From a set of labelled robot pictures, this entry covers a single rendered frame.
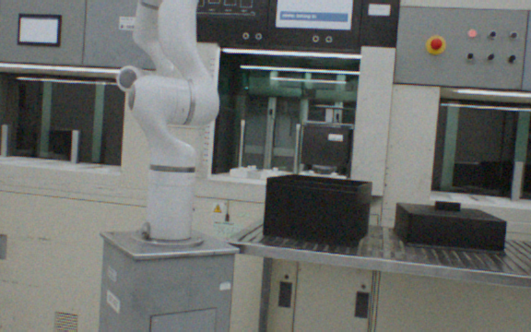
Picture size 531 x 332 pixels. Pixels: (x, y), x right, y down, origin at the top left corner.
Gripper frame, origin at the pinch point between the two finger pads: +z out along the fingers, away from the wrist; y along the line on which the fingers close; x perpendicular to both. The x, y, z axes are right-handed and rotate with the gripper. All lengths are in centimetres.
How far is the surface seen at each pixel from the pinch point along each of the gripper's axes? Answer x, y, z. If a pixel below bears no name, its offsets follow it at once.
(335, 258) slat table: -45, 71, -49
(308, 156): -22, 47, 54
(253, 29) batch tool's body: 25.8, 28.3, 12.4
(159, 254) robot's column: -44, 31, -72
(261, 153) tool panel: -24, 15, 101
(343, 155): -20, 63, 54
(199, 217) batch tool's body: -48, 12, 12
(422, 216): -35, 94, -26
